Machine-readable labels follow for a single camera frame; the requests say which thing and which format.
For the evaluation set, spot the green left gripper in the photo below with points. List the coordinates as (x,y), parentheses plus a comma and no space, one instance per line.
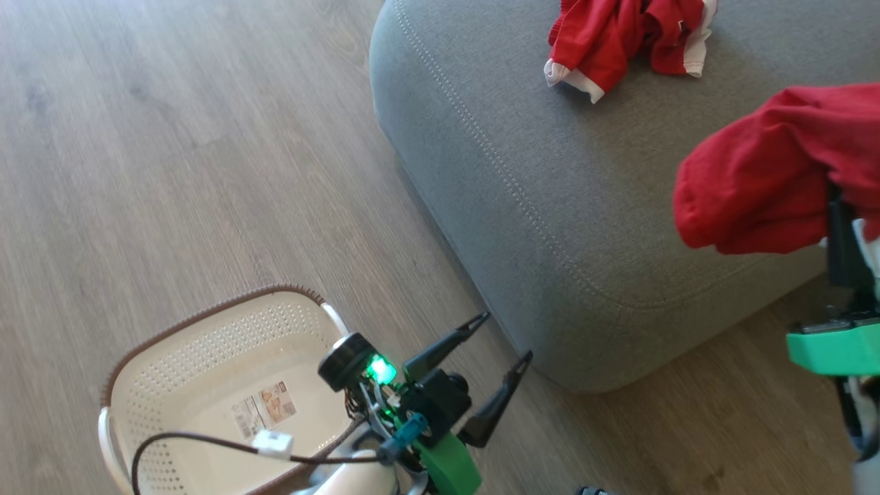
(450,471)

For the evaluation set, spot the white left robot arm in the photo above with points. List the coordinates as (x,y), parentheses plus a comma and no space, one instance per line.
(350,478)

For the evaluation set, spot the plain red garment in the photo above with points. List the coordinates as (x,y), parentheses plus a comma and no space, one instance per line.
(756,179)

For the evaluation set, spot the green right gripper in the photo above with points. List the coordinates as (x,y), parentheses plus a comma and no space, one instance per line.
(839,350)

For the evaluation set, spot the black round module green light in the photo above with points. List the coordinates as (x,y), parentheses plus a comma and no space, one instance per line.
(344,363)

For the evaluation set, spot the cream plastic laundry basket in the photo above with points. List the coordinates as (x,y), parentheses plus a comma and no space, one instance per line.
(206,357)

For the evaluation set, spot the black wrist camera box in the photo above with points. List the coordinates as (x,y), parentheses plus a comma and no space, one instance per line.
(436,399)

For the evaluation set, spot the red and white garment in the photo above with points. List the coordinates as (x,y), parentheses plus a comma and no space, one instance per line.
(605,41)

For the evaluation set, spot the grey fabric ottoman seat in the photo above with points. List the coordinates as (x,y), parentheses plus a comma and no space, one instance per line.
(591,206)

